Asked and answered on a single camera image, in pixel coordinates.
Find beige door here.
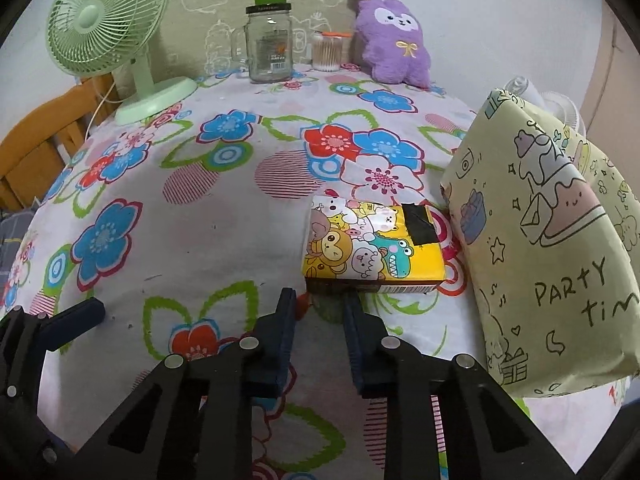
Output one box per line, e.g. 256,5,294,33
582,5,640,161

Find yellow-green patterned storage box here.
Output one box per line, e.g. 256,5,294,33
440,88,640,399

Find yellow cartoon tissue pack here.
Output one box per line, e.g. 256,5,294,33
301,195,448,297

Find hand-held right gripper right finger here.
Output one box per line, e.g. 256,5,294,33
342,292,576,480

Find wooden bed headboard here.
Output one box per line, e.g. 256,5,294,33
0,75,121,211

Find grey plaid pillow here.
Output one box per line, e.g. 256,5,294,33
0,210,38,271

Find green patterned board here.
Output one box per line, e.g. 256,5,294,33
160,0,362,78

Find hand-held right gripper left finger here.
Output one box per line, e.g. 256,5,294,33
75,287,298,480

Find floral tablecloth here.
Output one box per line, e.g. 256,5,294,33
0,62,631,480

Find glass jar mug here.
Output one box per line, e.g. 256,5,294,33
230,2,296,84

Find cotton swab container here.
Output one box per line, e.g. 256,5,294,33
311,31,353,72

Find purple plush bunny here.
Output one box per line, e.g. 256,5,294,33
350,0,433,90

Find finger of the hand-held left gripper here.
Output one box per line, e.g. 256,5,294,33
0,297,107,396

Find white fan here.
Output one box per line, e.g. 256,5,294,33
505,76,588,136

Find white fan cable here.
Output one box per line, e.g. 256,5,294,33
86,81,118,138

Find green desk fan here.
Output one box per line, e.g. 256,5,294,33
46,0,198,126

